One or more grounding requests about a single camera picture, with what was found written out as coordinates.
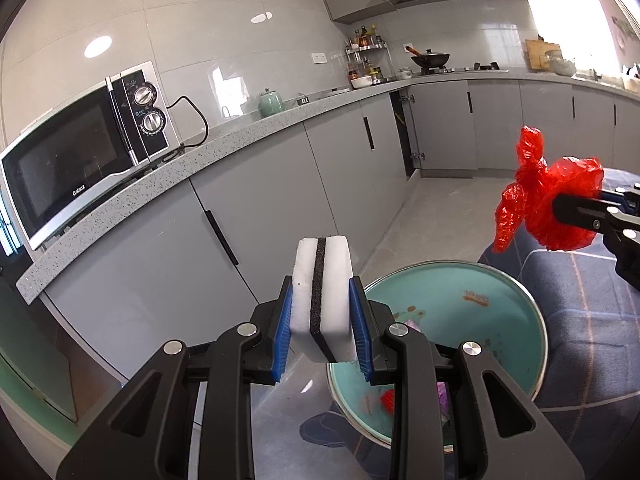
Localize metal spice rack with bottles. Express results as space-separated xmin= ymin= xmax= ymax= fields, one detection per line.
xmin=345 ymin=24 xmax=391 ymax=83

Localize wall hooks with cloths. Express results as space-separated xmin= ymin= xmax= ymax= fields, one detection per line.
xmin=612 ymin=15 xmax=640 ymax=51

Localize black wok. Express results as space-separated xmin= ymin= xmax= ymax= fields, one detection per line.
xmin=406 ymin=45 xmax=451 ymax=71

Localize bright window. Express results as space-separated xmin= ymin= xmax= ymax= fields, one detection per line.
xmin=522 ymin=0 xmax=626 ymax=78

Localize green teapot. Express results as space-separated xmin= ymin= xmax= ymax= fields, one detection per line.
xmin=257 ymin=87 xmax=287 ymax=116

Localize grey kitchen counter cabinets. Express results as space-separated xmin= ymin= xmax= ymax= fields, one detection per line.
xmin=17 ymin=67 xmax=640 ymax=386

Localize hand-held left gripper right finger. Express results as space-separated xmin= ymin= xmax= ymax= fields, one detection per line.
xmin=348 ymin=275 xmax=586 ymax=480

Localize gas stove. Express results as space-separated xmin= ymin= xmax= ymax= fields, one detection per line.
xmin=415 ymin=62 xmax=511 ymax=76

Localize blue plaid tablecloth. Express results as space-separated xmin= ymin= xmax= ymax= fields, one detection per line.
xmin=300 ymin=167 xmax=640 ymax=480

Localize black power cable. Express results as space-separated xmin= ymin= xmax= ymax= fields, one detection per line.
xmin=165 ymin=95 xmax=211 ymax=151

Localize teal cartoon-print plastic bin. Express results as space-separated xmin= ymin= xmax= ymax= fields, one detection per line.
xmin=327 ymin=260 xmax=548 ymax=453

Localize wooden cutting board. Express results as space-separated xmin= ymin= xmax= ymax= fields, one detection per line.
xmin=525 ymin=39 xmax=562 ymax=72

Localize white sponge with black stripe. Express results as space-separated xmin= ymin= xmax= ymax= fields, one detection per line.
xmin=289 ymin=234 xmax=358 ymax=365

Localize silver black microwave oven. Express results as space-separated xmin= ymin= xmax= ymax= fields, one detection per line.
xmin=0 ymin=60 xmax=182 ymax=252

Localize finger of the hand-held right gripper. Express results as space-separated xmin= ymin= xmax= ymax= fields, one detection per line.
xmin=552 ymin=194 xmax=640 ymax=292
xmin=597 ymin=186 xmax=640 ymax=203

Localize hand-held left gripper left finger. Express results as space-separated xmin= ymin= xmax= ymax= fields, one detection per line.
xmin=56 ymin=275 xmax=296 ymax=480

